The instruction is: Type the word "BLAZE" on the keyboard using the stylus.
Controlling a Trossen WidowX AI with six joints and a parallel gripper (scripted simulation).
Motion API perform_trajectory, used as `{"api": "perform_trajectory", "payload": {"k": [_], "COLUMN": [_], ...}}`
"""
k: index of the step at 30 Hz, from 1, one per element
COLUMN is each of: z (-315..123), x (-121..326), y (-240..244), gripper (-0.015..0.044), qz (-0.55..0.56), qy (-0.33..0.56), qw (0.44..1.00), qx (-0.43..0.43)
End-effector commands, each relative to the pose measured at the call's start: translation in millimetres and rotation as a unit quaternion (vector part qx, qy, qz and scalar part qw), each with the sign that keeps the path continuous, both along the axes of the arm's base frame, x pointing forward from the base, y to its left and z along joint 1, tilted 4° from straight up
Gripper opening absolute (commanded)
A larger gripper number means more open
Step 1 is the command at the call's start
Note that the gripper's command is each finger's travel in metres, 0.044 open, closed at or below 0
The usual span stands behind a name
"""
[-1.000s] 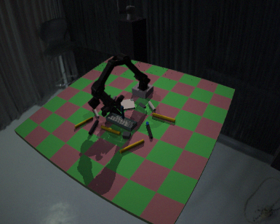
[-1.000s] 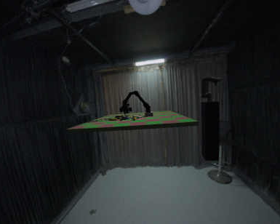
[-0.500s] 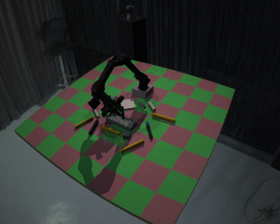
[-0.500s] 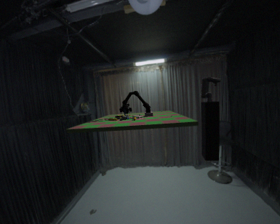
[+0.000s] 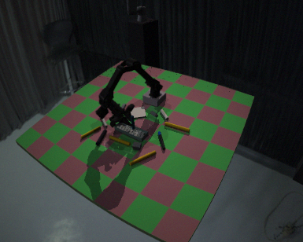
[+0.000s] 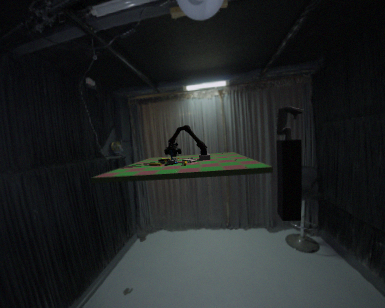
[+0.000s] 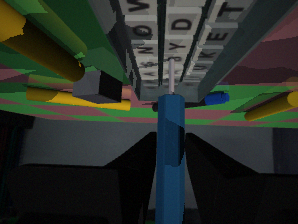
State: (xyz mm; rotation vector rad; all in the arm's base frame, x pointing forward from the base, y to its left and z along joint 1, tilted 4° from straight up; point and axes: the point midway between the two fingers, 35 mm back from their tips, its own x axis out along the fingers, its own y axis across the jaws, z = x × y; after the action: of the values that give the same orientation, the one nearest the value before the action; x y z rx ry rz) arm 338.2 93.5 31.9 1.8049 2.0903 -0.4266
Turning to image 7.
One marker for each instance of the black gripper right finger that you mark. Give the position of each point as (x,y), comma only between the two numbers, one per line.
(228,192)

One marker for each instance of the grey keyboard with white letter keys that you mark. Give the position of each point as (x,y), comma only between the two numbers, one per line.
(200,41)

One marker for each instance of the blue stylus with grey tip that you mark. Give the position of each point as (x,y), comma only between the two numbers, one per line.
(170,171)

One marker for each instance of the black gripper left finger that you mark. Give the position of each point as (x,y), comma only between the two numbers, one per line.
(119,191)

